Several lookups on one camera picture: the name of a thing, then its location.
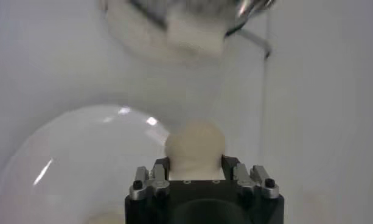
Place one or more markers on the white round plate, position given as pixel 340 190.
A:
pixel 82 158

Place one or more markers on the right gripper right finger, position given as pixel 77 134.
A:
pixel 256 181

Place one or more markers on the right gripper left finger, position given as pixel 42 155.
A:
pixel 149 182

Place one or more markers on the white steamed baozi bun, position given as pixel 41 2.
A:
pixel 195 146

